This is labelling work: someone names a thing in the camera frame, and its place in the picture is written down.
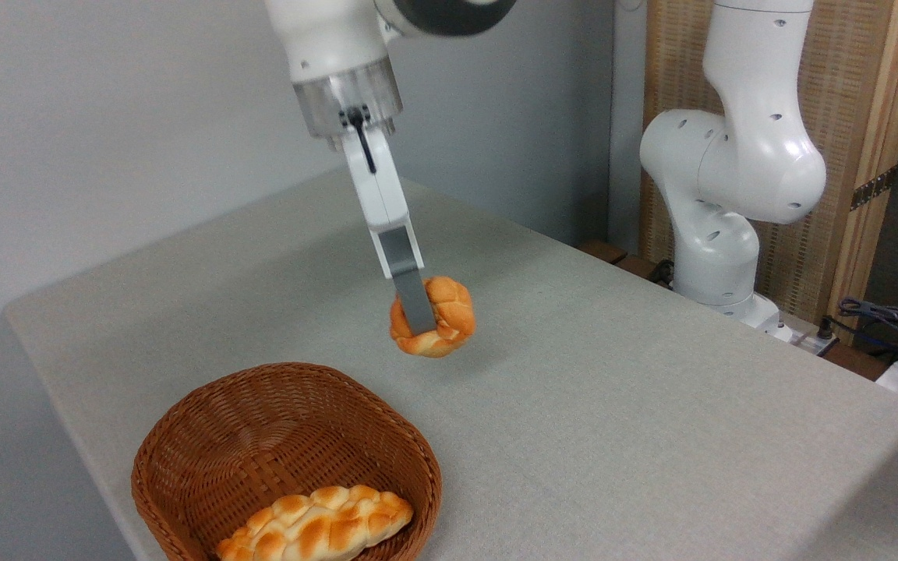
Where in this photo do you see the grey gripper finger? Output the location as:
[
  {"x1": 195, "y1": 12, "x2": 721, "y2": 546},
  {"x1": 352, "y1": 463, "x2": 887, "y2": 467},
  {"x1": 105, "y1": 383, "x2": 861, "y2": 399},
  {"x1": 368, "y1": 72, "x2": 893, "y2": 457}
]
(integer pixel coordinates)
[{"x1": 369, "y1": 224, "x2": 439, "y2": 337}]

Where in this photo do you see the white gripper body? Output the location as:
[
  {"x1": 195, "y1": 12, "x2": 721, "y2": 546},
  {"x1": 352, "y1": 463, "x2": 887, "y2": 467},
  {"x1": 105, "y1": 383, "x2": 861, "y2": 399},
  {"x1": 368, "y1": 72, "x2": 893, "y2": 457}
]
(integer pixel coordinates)
[{"x1": 330, "y1": 125, "x2": 412, "y2": 232}]

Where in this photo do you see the round knotted bread roll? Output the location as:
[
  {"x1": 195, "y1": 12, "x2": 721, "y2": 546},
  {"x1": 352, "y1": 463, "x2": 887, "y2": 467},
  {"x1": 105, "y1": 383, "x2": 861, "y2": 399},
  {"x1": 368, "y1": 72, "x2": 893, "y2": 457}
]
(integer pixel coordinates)
[{"x1": 389, "y1": 275, "x2": 477, "y2": 359}]

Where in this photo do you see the long braided bread loaf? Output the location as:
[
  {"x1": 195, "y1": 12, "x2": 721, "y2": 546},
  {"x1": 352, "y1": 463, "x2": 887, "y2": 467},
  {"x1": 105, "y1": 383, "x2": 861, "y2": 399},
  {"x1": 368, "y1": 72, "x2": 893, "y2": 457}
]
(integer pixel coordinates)
[{"x1": 216, "y1": 485, "x2": 415, "y2": 561}]

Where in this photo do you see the brown woven wicker basket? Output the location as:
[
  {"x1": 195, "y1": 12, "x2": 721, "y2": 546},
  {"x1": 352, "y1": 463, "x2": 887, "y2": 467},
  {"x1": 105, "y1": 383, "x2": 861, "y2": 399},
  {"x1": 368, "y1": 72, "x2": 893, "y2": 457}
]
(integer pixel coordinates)
[{"x1": 131, "y1": 362, "x2": 443, "y2": 561}]

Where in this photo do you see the brown wooden bench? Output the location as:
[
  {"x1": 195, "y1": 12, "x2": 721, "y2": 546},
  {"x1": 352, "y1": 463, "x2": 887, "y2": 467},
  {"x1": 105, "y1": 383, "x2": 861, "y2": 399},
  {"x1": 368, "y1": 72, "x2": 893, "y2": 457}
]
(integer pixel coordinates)
[{"x1": 577, "y1": 239, "x2": 677, "y2": 291}]

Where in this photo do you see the grey fabric tablecloth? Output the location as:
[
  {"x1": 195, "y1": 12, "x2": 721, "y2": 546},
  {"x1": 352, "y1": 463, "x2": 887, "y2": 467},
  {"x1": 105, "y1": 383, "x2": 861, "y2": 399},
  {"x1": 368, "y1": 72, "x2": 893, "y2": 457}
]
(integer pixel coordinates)
[{"x1": 3, "y1": 168, "x2": 898, "y2": 561}]

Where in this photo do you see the white power strip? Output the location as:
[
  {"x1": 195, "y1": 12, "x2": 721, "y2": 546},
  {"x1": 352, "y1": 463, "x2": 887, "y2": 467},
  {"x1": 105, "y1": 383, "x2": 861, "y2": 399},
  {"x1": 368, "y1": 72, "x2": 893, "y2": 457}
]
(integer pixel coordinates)
[{"x1": 788, "y1": 316, "x2": 840, "y2": 357}]

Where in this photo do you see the metal screen hinge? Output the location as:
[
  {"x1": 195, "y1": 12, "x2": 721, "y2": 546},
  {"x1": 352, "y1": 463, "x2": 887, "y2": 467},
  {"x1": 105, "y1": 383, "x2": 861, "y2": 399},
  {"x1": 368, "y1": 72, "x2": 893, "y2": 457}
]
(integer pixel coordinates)
[{"x1": 850, "y1": 166, "x2": 898, "y2": 212}]

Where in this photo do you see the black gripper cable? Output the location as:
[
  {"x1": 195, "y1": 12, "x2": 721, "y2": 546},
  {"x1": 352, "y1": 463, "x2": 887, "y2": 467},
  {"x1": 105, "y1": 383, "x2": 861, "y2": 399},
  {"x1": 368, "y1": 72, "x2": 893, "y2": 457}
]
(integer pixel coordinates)
[{"x1": 345, "y1": 107, "x2": 379, "y2": 175}]

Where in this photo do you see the blue grey cable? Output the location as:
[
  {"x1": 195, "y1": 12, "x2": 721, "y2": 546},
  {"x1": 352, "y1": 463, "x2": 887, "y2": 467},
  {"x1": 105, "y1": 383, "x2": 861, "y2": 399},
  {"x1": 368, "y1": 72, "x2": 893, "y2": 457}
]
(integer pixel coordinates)
[{"x1": 838, "y1": 298, "x2": 898, "y2": 326}]

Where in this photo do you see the black cable bundle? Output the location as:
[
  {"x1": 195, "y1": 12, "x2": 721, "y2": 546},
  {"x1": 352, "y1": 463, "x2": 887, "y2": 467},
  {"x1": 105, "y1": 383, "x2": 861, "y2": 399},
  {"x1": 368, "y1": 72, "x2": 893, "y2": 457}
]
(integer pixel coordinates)
[{"x1": 821, "y1": 310, "x2": 898, "y2": 367}]

